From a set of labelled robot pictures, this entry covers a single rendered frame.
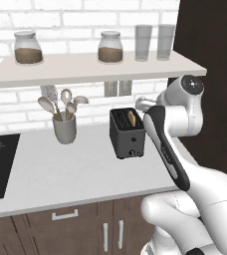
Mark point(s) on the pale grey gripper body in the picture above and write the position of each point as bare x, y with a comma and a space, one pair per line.
144, 103

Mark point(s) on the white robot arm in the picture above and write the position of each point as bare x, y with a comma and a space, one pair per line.
185, 123

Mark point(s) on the toasted bread slice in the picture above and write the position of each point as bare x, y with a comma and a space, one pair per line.
131, 118

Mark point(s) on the dark toaster lever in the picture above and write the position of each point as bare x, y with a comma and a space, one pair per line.
133, 139

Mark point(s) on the dark grey toaster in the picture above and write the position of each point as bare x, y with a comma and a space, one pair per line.
127, 139

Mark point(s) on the tall clear drinking glass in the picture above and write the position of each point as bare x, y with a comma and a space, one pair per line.
143, 41
165, 41

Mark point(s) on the glass jar with brown contents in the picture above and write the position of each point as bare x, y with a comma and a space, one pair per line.
110, 48
27, 48

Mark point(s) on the grey ladle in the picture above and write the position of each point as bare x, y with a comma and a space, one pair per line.
80, 100

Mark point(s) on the small beige spoon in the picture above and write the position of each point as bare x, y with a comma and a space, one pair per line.
70, 108

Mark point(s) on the grey slotted spoon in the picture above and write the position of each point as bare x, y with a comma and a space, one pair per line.
66, 97

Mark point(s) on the grey utensil pot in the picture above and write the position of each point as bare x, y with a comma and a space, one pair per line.
65, 131

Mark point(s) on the grey slotted spatula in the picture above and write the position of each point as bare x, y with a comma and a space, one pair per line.
50, 94

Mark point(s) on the tall dark brown cabinet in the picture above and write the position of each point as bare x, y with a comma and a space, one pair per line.
215, 40

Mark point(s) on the beige wooden spoon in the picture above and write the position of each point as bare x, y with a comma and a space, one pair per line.
46, 104

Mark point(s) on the dark brown cupboard door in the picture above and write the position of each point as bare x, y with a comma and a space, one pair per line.
111, 212
132, 215

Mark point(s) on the dark brown drawer front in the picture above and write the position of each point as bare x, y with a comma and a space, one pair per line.
85, 215

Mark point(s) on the dark brown cupboard front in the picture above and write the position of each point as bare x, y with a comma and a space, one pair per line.
2, 237

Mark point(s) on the white wall outlet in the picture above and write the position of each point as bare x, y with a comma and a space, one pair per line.
111, 88
125, 87

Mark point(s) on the white wall shelf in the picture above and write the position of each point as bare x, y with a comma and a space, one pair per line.
85, 68

